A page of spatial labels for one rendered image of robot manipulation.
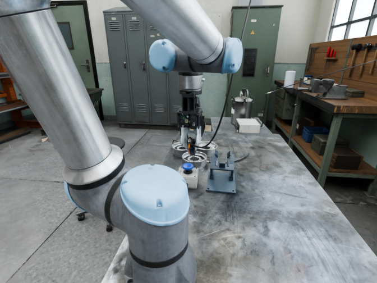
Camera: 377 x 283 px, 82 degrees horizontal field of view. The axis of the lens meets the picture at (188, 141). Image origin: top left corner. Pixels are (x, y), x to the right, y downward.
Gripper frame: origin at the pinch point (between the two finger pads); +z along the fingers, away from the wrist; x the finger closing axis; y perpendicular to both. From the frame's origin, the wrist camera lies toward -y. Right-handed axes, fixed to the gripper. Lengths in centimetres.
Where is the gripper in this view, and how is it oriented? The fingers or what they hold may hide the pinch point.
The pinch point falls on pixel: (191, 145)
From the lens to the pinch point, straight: 77.3
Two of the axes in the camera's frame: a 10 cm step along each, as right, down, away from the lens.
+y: -1.7, 3.6, -9.2
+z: 0.0, 9.3, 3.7
